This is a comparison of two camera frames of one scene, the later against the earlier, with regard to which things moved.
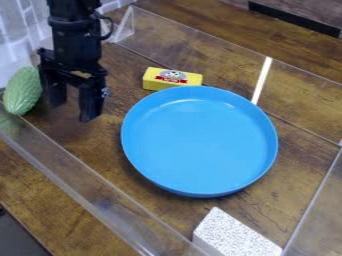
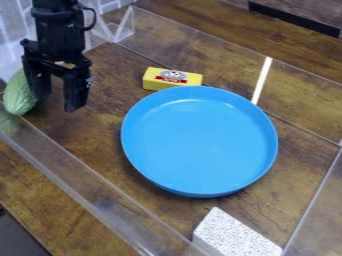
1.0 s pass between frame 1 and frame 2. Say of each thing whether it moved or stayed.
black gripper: moved
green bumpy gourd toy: stayed
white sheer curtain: stayed
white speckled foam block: stayed
